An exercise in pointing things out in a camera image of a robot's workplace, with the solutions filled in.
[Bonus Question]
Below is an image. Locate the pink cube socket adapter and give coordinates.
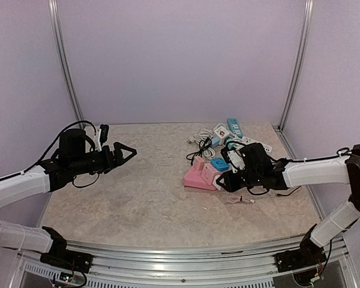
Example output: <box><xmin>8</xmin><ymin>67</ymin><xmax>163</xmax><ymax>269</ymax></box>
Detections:
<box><xmin>200</xmin><ymin>163</ymin><xmax>221</xmax><ymax>185</ymax></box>

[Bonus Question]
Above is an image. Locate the mint green charger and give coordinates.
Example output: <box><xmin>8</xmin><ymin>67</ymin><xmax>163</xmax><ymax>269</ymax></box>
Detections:
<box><xmin>224</xmin><ymin>137</ymin><xmax>238</xmax><ymax>150</ymax></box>

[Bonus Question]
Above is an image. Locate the white power strip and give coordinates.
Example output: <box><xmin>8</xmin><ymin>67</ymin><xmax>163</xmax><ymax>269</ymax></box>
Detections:
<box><xmin>232</xmin><ymin>135</ymin><xmax>273</xmax><ymax>153</ymax></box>

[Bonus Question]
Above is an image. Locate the aluminium post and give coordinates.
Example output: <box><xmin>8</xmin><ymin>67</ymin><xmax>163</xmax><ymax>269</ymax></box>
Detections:
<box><xmin>47</xmin><ymin>0</ymin><xmax>84</xmax><ymax>121</ymax></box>
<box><xmin>278</xmin><ymin>0</ymin><xmax>314</xmax><ymax>134</ymax></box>

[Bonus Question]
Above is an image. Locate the white power cord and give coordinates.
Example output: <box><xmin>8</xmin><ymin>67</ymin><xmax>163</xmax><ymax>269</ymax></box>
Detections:
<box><xmin>187</xmin><ymin>128</ymin><xmax>220</xmax><ymax>160</ymax></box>

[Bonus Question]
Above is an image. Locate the light blue charger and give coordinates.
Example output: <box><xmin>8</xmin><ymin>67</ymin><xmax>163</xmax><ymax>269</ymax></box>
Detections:
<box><xmin>211</xmin><ymin>137</ymin><xmax>220</xmax><ymax>148</ymax></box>

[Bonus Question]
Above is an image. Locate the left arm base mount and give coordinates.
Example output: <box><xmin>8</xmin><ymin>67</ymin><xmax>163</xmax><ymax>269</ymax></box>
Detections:
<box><xmin>40</xmin><ymin>250</ymin><xmax>94</xmax><ymax>274</ymax></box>

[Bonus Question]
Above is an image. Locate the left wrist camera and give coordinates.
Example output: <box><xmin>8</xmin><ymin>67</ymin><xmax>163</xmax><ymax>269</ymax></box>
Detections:
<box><xmin>94</xmin><ymin>124</ymin><xmax>109</xmax><ymax>152</ymax></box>

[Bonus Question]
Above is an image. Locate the white cartoon charger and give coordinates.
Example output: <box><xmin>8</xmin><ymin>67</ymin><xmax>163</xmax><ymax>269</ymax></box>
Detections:
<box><xmin>213</xmin><ymin>125</ymin><xmax>231</xmax><ymax>140</ymax></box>

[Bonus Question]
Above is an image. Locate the teal power strip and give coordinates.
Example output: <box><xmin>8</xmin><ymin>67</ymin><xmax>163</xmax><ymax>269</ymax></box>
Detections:
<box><xmin>227</xmin><ymin>118</ymin><xmax>243</xmax><ymax>139</ymax></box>

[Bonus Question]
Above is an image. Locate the blue square plug adapter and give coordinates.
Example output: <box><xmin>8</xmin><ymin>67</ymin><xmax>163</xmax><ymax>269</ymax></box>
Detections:
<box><xmin>211</xmin><ymin>158</ymin><xmax>230</xmax><ymax>172</ymax></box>

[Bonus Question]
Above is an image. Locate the pink triangular power socket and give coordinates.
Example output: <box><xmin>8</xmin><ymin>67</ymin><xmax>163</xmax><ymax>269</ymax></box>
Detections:
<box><xmin>183</xmin><ymin>167</ymin><xmax>217</xmax><ymax>191</ymax></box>

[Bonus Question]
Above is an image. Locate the thin black cable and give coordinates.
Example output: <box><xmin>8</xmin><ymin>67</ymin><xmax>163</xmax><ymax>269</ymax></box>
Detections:
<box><xmin>275</xmin><ymin>185</ymin><xmax>302</xmax><ymax>198</ymax></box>

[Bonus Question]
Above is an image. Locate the aluminium front rail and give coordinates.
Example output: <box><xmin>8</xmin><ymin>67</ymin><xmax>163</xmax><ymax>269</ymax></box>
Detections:
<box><xmin>4</xmin><ymin>236</ymin><xmax>360</xmax><ymax>287</ymax></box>

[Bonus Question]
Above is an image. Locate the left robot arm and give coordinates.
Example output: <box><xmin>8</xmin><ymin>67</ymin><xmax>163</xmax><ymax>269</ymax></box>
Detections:
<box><xmin>0</xmin><ymin>122</ymin><xmax>137</xmax><ymax>267</ymax></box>

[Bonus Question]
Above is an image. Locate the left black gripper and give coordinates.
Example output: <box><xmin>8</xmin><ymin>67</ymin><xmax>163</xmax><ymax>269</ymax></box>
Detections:
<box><xmin>70</xmin><ymin>141</ymin><xmax>136</xmax><ymax>175</ymax></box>

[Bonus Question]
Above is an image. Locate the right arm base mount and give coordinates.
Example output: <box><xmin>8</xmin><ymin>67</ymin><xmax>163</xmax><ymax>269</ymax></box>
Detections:
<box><xmin>274</xmin><ymin>249</ymin><xmax>326</xmax><ymax>272</ymax></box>

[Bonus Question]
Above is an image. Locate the pink usb cable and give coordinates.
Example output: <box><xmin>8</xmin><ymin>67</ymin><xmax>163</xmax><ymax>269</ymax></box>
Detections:
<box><xmin>224</xmin><ymin>194</ymin><xmax>256</xmax><ymax>205</ymax></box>

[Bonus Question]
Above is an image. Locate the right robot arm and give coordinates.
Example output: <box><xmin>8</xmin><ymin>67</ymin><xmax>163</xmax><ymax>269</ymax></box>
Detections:
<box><xmin>215</xmin><ymin>143</ymin><xmax>360</xmax><ymax>266</ymax></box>

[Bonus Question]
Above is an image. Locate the small pink charger plug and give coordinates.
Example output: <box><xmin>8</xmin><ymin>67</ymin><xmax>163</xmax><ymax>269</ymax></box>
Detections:
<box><xmin>193</xmin><ymin>156</ymin><xmax>205</xmax><ymax>171</ymax></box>

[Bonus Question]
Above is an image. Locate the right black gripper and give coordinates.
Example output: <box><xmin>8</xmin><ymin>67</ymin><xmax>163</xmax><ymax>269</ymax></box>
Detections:
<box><xmin>216</xmin><ymin>168</ymin><xmax>262</xmax><ymax>192</ymax></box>

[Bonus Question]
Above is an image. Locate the left aluminium post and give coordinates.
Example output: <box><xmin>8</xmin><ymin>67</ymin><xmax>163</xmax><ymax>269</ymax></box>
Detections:
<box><xmin>47</xmin><ymin>0</ymin><xmax>84</xmax><ymax>121</ymax></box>

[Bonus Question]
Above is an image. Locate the black usb cable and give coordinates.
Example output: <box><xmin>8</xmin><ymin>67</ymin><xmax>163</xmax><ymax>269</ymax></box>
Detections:
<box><xmin>185</xmin><ymin>136</ymin><xmax>214</xmax><ymax>161</ymax></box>

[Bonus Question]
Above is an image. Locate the right aluminium post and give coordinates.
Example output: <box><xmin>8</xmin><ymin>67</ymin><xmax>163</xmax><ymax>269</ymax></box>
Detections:
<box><xmin>278</xmin><ymin>0</ymin><xmax>314</xmax><ymax>134</ymax></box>

